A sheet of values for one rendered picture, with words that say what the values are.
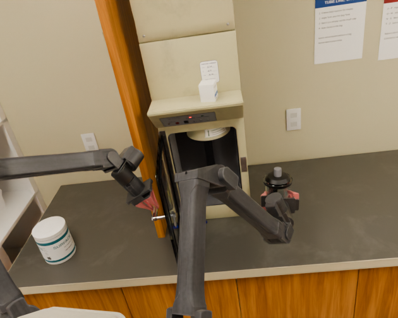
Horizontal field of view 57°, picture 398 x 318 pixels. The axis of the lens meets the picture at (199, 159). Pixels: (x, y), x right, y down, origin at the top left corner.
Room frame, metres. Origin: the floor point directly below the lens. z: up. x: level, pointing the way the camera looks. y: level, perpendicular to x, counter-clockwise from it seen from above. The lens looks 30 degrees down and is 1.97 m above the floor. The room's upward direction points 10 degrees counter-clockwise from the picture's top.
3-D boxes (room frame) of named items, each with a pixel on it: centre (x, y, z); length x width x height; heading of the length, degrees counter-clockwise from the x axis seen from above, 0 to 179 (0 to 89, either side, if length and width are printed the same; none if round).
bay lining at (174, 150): (1.35, -0.04, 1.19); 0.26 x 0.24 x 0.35; 84
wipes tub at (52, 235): (1.17, 0.64, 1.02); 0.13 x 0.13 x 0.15
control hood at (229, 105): (1.17, -0.02, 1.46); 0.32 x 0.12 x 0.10; 84
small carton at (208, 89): (1.17, -0.07, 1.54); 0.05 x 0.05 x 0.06; 72
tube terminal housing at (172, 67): (1.35, -0.04, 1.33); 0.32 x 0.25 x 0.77; 84
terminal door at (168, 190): (1.08, 0.13, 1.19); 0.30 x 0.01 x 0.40; 179
